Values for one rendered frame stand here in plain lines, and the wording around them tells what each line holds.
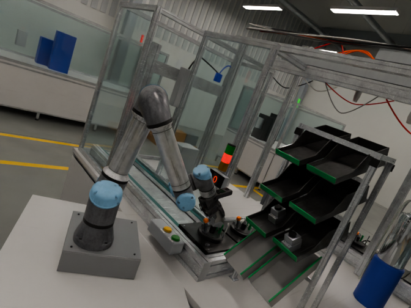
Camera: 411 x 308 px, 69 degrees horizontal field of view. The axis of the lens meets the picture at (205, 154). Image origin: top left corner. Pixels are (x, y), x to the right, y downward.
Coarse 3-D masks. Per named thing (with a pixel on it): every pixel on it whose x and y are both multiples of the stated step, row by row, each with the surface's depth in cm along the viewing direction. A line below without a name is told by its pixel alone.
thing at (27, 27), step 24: (0, 0) 454; (24, 0) 470; (0, 24) 465; (24, 24) 482; (48, 24) 500; (72, 24) 520; (0, 48) 476; (24, 48) 494; (48, 48) 514; (72, 48) 534; (96, 48) 557; (72, 72) 550; (96, 72) 573
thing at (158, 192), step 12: (132, 180) 190; (156, 180) 206; (144, 192) 179; (156, 192) 193; (168, 192) 195; (156, 204) 170; (168, 204) 183; (168, 216) 161; (180, 216) 173; (192, 216) 176; (204, 216) 174
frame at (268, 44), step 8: (208, 32) 192; (216, 32) 186; (232, 40) 176; (240, 40) 171; (248, 40) 167; (256, 40) 163; (200, 48) 196; (200, 56) 196; (192, 72) 199; (184, 96) 202; (176, 112) 206; (176, 120) 205; (160, 160) 213; (160, 168) 213
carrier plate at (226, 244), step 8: (184, 224) 154; (192, 224) 157; (200, 224) 160; (184, 232) 149; (192, 232) 149; (200, 240) 144; (224, 240) 153; (232, 240) 156; (200, 248) 140; (208, 248) 140; (216, 248) 142; (224, 248) 145
